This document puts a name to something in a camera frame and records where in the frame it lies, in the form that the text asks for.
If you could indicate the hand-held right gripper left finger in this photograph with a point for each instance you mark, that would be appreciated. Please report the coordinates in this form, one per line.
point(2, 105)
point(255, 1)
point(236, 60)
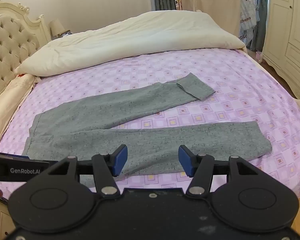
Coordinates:
point(120, 159)

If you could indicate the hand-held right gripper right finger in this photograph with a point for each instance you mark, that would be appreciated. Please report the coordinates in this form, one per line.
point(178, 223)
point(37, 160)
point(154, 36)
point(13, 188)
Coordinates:
point(185, 160)

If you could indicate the grey-green towel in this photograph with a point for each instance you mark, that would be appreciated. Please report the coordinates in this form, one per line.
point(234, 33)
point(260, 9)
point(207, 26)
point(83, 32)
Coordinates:
point(90, 107)

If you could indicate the cream nightstand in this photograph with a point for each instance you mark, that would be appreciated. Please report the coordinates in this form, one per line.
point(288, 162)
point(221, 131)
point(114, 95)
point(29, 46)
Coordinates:
point(1, 220)

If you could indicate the cream pillow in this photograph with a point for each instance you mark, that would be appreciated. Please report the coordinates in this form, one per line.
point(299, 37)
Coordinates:
point(7, 102)

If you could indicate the purple patterned bed sheet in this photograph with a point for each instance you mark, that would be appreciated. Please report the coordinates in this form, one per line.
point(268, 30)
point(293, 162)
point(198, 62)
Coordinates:
point(240, 100)

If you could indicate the cream duvet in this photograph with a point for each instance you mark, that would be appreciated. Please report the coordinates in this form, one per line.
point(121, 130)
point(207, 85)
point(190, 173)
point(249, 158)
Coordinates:
point(130, 37)

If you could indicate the cream tufted headboard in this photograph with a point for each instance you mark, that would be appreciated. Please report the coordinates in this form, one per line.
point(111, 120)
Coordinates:
point(7, 42)

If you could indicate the small pink container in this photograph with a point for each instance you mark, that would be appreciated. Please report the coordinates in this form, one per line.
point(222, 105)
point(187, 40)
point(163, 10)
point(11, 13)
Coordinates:
point(259, 56)

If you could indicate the bedside lamp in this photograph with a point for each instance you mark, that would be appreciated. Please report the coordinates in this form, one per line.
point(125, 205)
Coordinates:
point(56, 27)

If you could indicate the printed hanging cloth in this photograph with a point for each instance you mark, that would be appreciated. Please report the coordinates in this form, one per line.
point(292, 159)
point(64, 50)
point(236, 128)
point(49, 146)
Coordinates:
point(247, 10)

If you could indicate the cream wardrobe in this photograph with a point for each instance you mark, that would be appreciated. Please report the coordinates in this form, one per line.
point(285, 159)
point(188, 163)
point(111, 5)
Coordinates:
point(290, 30)

